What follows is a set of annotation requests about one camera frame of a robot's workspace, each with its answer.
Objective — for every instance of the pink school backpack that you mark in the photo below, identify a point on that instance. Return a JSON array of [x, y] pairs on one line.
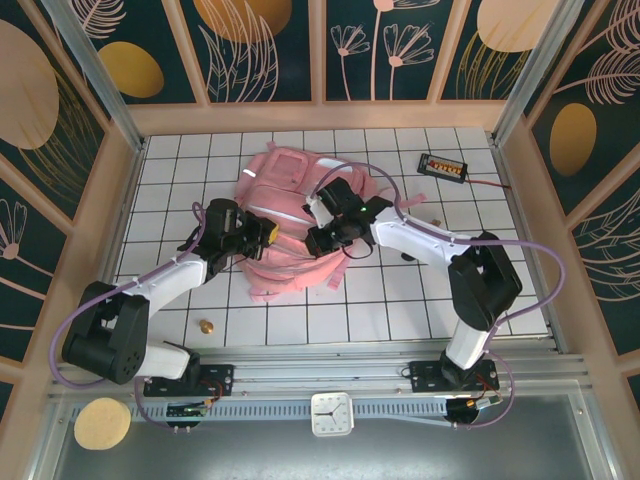
[[285, 170]]

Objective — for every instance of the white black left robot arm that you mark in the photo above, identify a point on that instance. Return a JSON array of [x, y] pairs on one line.
[[165, 280]]

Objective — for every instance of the orange black utility knife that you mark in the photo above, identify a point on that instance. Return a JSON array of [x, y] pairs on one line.
[[407, 257]]

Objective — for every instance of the black board with orange connectors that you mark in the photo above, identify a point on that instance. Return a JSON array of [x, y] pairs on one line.
[[442, 166]]

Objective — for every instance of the white square clock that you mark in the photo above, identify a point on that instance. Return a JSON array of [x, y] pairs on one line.
[[333, 415]]

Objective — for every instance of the small black controller board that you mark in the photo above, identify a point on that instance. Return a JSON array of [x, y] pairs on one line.
[[187, 409]]

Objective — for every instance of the round yellow sponge disc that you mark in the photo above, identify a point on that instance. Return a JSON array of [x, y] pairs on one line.
[[102, 422]]

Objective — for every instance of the aluminium mounting rail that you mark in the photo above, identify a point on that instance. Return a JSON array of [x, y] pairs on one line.
[[320, 372]]

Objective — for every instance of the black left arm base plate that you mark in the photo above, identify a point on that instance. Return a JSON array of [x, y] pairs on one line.
[[220, 375]]

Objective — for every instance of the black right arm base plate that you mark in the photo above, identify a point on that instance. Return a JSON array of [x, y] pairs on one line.
[[425, 375]]

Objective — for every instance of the aluminium frame post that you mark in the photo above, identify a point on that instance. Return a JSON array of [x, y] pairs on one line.
[[97, 75], [540, 75]]

